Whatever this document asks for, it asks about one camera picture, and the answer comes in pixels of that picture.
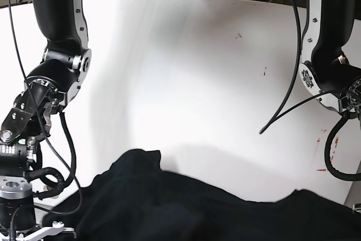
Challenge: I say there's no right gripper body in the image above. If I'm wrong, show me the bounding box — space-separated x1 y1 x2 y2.
1 130 75 240

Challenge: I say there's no black printed t-shirt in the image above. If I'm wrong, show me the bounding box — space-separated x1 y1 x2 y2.
42 149 360 240

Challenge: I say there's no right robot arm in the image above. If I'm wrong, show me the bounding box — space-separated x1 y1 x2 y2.
1 0 91 240

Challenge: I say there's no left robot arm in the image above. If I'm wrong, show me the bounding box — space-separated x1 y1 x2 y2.
299 0 360 119

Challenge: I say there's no red tape rectangle marking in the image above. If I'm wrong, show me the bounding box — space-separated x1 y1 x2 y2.
315 129 340 172

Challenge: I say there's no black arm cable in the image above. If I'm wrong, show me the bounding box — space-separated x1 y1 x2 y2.
258 0 361 135

